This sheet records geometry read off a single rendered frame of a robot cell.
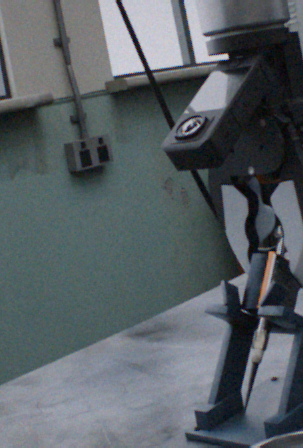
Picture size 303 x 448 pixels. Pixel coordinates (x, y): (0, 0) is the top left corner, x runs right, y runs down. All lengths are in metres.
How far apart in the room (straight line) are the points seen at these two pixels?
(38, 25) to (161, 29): 0.62
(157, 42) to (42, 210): 0.85
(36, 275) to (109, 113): 0.58
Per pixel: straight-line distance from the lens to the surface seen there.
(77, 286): 2.46
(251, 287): 0.66
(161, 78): 2.64
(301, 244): 0.65
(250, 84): 0.62
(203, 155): 0.57
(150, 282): 2.67
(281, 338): 0.89
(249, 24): 0.64
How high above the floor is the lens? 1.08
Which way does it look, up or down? 8 degrees down
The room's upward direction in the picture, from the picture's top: 11 degrees counter-clockwise
